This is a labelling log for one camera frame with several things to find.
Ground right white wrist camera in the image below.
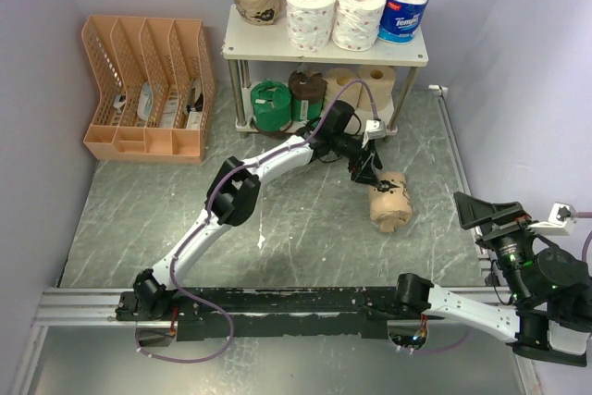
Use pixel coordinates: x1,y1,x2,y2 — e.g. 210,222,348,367
528,203,578,237

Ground orange plastic file organizer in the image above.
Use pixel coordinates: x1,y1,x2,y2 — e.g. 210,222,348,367
81,15,216,165

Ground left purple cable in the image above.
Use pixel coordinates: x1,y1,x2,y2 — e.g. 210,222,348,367
136,79,379,364

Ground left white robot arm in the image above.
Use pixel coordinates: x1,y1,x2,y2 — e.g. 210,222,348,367
133,100,386,320

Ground green brown roll orange label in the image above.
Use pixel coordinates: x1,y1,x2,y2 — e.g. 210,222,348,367
250,80,292,136

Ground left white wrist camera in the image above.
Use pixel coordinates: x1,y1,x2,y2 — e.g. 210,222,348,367
362,119,387,148

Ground aluminium frame rail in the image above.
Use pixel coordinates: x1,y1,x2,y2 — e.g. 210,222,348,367
11,289,542,394

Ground blue white roll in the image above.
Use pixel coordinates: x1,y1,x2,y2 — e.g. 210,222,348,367
378,0,429,43

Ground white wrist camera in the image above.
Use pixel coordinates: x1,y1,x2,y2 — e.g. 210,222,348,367
528,203,578,237
362,119,387,148

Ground white floral toilet roll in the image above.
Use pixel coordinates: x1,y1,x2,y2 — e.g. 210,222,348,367
286,0,337,52

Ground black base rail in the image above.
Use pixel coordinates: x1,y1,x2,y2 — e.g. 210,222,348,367
115,287,431,341

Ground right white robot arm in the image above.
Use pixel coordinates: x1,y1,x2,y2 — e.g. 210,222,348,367
392,191,591,367

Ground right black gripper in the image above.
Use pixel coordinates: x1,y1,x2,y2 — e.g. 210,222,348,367
454,191,543,305

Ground white corner bracket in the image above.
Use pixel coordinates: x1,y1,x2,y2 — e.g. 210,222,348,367
428,84,449,98

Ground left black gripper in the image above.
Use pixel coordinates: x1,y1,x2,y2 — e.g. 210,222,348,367
335,135,386,192

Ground beige toilet roll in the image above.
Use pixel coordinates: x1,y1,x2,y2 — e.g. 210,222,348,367
323,68,362,135
357,65,396,111

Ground white two-tier shelf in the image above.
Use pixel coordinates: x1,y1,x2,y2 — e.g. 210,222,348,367
222,6,428,138

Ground papers in organizer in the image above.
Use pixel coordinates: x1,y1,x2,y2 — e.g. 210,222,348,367
132,79,204,130

